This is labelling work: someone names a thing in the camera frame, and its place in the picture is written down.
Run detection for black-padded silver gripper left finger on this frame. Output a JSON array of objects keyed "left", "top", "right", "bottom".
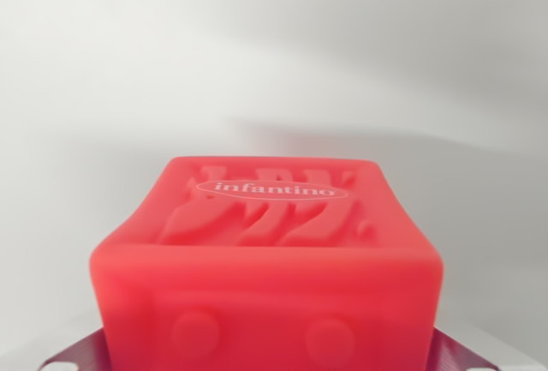
[{"left": 0, "top": 306, "right": 113, "bottom": 371}]

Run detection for black-padded silver gripper right finger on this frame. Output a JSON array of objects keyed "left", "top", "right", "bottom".
[{"left": 431, "top": 321, "right": 548, "bottom": 371}]

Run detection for red silicone infantino cube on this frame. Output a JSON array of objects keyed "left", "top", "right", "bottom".
[{"left": 88, "top": 155, "right": 444, "bottom": 371}]

